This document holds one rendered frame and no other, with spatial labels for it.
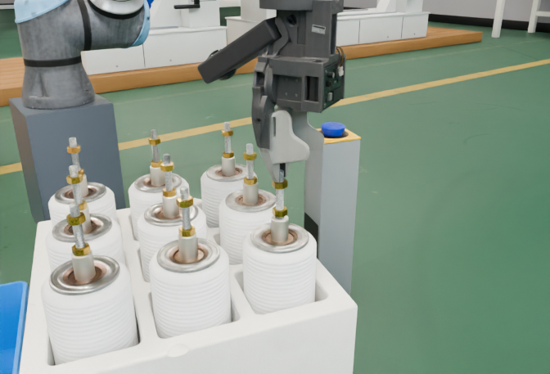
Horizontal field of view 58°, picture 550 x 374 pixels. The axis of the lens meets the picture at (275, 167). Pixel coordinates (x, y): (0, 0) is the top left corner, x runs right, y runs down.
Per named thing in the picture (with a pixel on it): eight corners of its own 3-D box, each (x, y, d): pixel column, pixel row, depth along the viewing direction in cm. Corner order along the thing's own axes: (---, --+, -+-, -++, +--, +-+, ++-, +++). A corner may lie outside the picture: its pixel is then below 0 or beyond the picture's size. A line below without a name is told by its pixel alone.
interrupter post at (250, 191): (242, 206, 73) (242, 186, 72) (242, 200, 76) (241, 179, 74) (259, 205, 74) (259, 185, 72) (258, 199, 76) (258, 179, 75)
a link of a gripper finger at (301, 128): (317, 183, 60) (318, 110, 56) (273, 174, 62) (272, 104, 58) (327, 173, 62) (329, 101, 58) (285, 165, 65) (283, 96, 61)
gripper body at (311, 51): (319, 120, 52) (323, -3, 47) (247, 110, 56) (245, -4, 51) (344, 104, 58) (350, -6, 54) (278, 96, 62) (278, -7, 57)
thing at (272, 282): (239, 371, 67) (235, 254, 61) (251, 324, 76) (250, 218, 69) (310, 378, 66) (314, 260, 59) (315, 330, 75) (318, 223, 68)
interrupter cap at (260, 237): (245, 253, 61) (245, 248, 61) (255, 224, 68) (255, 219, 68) (306, 258, 60) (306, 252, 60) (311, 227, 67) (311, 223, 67)
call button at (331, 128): (317, 134, 86) (317, 123, 85) (337, 132, 87) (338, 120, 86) (326, 141, 82) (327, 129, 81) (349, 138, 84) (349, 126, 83)
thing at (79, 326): (56, 434, 58) (27, 305, 51) (74, 373, 67) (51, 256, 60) (141, 423, 59) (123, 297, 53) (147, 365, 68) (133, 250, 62)
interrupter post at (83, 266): (72, 284, 55) (67, 259, 54) (76, 272, 58) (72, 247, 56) (94, 282, 56) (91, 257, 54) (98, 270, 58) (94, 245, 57)
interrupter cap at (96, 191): (60, 210, 72) (59, 206, 72) (51, 192, 78) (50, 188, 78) (112, 199, 76) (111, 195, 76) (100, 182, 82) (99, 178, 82)
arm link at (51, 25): (18, 54, 110) (6, -12, 105) (81, 49, 116) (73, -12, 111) (26, 62, 100) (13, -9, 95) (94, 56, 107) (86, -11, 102)
